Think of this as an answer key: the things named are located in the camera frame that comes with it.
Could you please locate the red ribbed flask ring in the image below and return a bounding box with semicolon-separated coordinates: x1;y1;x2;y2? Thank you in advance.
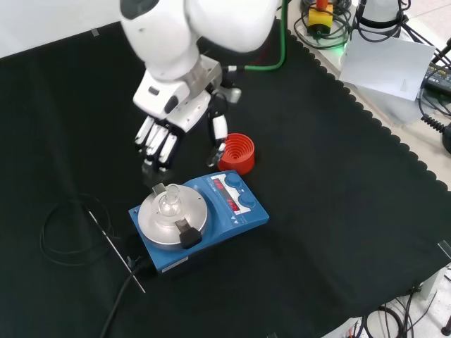
217;132;257;175

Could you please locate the black power adapter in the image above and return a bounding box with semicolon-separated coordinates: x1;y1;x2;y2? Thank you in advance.
421;61;451;93

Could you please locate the thick black power cable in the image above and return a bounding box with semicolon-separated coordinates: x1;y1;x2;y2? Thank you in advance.
99;256;145;338

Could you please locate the white round device base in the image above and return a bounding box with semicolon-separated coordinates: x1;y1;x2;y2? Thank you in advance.
355;0;409;39

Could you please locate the yellow stop button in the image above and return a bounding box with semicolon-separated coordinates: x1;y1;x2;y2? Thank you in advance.
307;0;334;36

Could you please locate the clear round-bottom flask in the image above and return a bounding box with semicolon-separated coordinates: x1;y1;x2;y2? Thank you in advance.
157;183;181;218

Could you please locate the black cloth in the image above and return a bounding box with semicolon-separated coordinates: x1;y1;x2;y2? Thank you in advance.
0;19;451;338

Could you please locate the pale board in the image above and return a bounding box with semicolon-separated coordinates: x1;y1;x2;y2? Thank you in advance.
339;31;437;101

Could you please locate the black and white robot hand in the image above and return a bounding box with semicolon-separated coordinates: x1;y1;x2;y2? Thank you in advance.
132;70;242;174

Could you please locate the green cable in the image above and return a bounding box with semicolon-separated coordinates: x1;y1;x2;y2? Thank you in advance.
245;0;287;71

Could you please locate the thin metal probe rod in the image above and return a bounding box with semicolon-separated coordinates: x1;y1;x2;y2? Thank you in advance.
87;210;146;294

